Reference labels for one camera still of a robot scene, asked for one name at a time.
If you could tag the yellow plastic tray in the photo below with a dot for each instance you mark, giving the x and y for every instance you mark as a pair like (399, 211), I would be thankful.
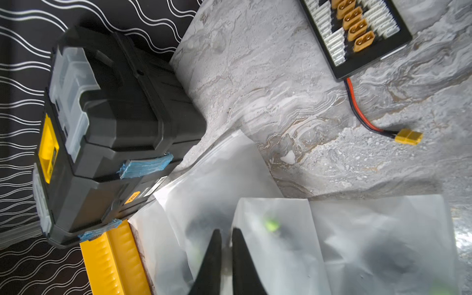
(113, 264)

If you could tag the red black cable yellow plug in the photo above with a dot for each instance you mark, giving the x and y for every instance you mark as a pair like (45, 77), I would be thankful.
(404, 136)

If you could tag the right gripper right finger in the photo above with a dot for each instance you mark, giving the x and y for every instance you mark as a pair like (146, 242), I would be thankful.
(245, 279)

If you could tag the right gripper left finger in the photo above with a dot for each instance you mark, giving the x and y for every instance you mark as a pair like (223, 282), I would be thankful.
(208, 281)

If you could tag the black yellow toolbox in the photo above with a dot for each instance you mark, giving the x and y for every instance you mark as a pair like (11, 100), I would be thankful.
(116, 123)

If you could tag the black phone with orange screen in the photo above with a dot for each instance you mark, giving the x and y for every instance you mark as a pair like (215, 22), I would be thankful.
(355, 33)

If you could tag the clear plastic bag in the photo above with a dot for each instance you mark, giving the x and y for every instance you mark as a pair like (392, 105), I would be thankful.
(173, 231)
(390, 246)

